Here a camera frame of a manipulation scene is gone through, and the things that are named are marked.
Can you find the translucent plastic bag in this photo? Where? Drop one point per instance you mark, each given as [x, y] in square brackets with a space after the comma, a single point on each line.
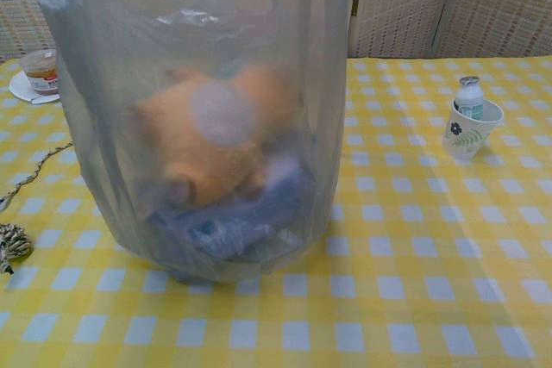
[129, 62]

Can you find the blue packet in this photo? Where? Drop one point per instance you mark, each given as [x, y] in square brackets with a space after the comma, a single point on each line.
[241, 221]

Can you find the orange plush toy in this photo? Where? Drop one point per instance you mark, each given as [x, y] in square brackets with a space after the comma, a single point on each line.
[181, 126]

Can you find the brass screen hinge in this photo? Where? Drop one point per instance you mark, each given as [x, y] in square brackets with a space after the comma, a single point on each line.
[355, 5]

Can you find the yellow white checkered tablecloth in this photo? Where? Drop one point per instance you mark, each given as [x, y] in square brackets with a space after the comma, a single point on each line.
[431, 256]

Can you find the small white drink bottle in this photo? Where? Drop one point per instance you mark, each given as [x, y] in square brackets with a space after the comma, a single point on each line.
[468, 98]

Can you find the woven folding screen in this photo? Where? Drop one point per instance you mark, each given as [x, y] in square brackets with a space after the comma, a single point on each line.
[409, 6]

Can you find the white paper plate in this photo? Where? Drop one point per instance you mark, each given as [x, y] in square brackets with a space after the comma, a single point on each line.
[21, 89]

